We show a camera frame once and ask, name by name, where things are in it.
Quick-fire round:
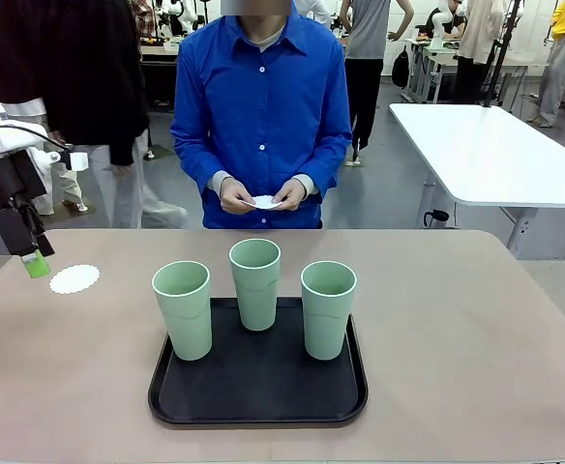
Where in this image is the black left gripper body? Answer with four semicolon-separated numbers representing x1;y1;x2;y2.
0;153;47;212

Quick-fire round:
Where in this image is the pale green plastic cup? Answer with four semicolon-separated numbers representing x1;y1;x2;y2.
228;238;283;333
300;260;359;362
151;260;213;362

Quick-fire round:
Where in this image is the white scalloped paper coaster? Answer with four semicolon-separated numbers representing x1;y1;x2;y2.
48;263;102;295
241;194;284;211

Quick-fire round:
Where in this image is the person's right forearm blue sleeve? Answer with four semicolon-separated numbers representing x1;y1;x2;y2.
173;139;235;197

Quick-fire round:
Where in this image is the person's left forearm blue sleeve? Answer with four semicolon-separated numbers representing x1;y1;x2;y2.
294;134;354;197

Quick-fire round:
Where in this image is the person's right hand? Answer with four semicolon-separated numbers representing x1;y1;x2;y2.
219;177;257;214

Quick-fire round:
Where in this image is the person's left hand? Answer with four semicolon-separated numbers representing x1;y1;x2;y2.
271;177;308;212

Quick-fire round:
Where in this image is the person in black top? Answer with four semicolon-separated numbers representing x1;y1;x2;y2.
0;0;191;229

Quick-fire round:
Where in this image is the background workbench with items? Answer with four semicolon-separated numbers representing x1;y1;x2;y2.
139;37;182;63

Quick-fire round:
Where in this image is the person in plaid shirt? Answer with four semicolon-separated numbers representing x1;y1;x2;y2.
130;0;161;47

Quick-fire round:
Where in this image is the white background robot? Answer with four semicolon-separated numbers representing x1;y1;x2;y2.
159;0;206;38

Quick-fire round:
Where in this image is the person in blue shirt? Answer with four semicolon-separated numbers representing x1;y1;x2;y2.
169;0;354;230

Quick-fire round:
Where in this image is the black plastic tray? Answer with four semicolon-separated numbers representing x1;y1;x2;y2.
147;296;370;429

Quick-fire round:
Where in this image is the person in white top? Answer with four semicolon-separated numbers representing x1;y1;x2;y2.
294;0;333;28

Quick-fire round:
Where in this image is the person in grey shirt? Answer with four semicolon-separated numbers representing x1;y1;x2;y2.
341;0;415;154

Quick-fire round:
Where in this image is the black bag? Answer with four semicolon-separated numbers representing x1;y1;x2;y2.
391;46;411;89

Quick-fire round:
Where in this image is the seated person in black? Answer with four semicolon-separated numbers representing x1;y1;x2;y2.
422;5;454;41

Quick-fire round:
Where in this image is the white table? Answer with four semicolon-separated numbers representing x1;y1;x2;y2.
388;102;565;262

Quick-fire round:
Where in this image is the person in cream jacket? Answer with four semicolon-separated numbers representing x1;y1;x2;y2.
456;0;506;96

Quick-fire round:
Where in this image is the black stand pole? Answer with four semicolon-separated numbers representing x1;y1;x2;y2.
480;0;525;110

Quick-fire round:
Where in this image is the grey background workbench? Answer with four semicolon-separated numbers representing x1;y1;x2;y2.
405;38;550;105

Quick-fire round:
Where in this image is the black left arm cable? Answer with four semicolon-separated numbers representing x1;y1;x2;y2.
0;124;74;159

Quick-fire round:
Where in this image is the white camera box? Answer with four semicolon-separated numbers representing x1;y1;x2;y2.
58;151;89;171

